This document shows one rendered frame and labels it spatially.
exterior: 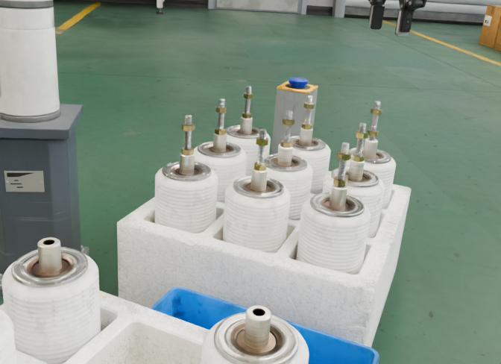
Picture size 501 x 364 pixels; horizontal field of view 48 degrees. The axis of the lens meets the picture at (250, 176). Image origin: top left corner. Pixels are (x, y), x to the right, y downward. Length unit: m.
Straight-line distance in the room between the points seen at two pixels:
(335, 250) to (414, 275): 0.42
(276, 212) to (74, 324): 0.33
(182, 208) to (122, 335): 0.25
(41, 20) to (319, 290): 0.56
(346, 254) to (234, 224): 0.16
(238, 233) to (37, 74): 0.39
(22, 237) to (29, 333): 0.40
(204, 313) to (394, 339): 0.33
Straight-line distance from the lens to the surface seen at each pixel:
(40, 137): 0.91
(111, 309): 0.68
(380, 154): 1.02
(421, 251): 1.27
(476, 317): 1.10
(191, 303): 0.82
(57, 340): 0.62
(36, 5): 0.91
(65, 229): 0.99
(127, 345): 0.67
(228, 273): 0.81
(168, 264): 0.85
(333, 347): 0.76
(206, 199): 0.84
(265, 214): 0.79
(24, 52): 0.91
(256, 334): 0.50
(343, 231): 0.76
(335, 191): 0.77
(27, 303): 0.60
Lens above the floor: 0.57
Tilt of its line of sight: 22 degrees down
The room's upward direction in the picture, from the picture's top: 4 degrees clockwise
